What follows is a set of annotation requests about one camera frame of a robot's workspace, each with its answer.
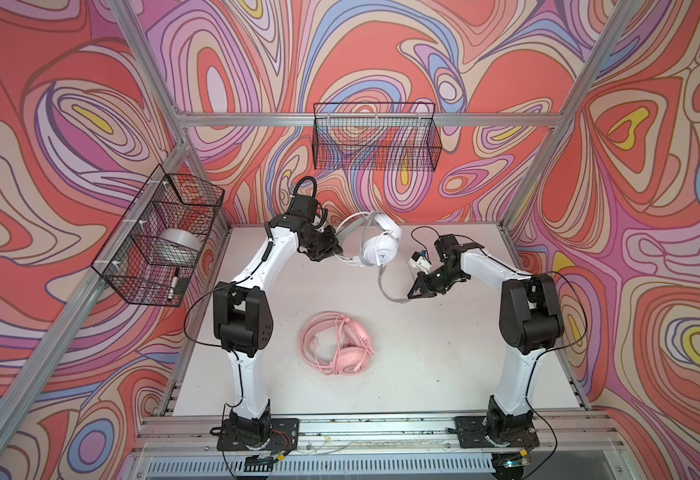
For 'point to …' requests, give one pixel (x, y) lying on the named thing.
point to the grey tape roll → (181, 238)
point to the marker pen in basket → (174, 282)
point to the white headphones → (380, 240)
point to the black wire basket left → (156, 250)
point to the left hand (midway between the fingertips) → (346, 245)
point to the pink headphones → (355, 352)
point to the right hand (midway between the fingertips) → (414, 300)
